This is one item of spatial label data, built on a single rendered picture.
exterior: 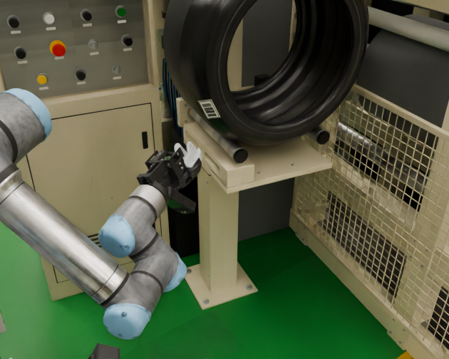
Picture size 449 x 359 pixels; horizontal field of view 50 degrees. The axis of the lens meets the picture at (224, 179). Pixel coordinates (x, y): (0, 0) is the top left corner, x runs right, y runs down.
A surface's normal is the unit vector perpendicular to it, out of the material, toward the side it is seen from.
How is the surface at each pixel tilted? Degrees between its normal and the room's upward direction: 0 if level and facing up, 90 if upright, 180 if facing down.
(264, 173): 0
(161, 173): 70
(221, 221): 90
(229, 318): 0
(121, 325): 90
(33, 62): 90
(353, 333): 0
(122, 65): 90
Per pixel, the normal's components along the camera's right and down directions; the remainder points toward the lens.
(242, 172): 0.42, 0.48
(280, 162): 0.00, -0.85
